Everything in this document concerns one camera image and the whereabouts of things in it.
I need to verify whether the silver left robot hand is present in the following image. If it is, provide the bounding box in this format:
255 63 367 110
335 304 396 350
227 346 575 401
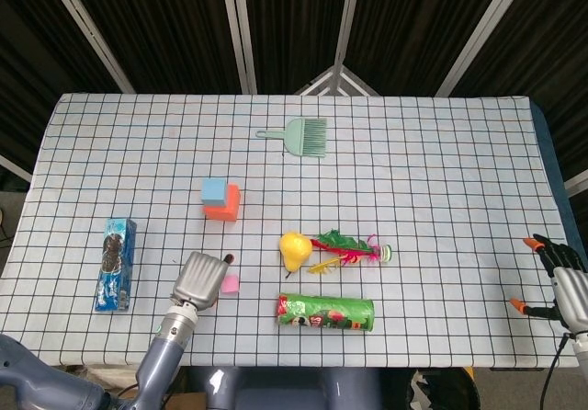
169 251 236 313

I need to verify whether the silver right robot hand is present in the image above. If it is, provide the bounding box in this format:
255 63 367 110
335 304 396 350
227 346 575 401
509 233 588 333

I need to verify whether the small pink foam cube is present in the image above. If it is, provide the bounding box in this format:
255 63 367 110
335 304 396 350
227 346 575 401
220 273 241 296

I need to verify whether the medium blue foam cube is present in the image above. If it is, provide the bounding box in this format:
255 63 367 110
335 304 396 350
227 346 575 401
200 177 228 209

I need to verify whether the mint green hand brush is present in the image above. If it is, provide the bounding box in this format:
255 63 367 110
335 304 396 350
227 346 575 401
255 117 329 159

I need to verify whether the large orange foam cube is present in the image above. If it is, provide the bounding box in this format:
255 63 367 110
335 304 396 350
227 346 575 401
203 183 243 223

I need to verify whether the blue cookie box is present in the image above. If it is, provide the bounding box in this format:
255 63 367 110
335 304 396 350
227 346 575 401
94 218 139 313

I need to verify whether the yellow pear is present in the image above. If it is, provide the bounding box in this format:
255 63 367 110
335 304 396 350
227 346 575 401
278 231 314 279

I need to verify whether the blue-grey robot torso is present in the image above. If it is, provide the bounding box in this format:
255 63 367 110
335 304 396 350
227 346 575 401
181 366 382 410

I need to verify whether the green Pringles can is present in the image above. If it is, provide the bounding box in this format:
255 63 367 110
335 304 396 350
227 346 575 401
274 292 376 333

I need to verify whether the colourful feather shuttlecock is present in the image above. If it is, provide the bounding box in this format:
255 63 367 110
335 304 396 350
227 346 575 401
306 229 393 276

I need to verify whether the checkered light blue tablecloth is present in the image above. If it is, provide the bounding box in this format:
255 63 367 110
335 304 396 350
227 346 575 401
0 92 580 370

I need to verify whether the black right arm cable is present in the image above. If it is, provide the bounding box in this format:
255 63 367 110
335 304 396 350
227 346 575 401
539 334 571 410

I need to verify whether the white low frame bar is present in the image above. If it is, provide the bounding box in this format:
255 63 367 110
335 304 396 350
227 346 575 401
0 154 34 184
564 173 588 198

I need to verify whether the white double frame post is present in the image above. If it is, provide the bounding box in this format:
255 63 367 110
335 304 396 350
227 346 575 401
218 0 257 95

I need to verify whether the white triangular frame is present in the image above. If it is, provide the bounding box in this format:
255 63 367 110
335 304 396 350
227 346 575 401
293 63 379 97

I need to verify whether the white slanted frame post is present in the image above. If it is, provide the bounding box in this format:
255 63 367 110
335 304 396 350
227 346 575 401
40 0 135 95
435 0 537 97

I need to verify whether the white narrow frame post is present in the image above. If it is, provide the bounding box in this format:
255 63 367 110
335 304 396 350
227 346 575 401
334 0 364 69

